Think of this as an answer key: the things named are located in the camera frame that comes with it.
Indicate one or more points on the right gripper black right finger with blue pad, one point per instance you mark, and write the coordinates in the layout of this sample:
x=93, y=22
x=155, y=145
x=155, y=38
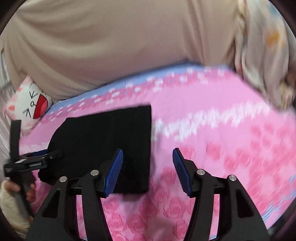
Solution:
x=239, y=218

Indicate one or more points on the person's left hand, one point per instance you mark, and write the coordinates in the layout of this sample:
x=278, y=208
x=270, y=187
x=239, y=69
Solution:
x=10, y=187

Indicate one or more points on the black pants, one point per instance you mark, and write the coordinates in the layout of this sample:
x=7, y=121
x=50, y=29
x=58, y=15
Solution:
x=85, y=142

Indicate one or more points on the beige draped curtain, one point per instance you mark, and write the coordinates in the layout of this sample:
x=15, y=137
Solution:
x=71, y=47

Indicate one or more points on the white cartoon face pillow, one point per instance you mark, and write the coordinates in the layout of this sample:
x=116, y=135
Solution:
x=28, y=104

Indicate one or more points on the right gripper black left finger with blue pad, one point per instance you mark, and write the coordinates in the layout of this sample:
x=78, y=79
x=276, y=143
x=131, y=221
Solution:
x=56, y=218

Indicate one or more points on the floral light blanket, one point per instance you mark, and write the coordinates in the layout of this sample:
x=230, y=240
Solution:
x=265, y=52

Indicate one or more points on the pink floral bed sheet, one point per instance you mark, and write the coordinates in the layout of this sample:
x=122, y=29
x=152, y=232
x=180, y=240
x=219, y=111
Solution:
x=215, y=119

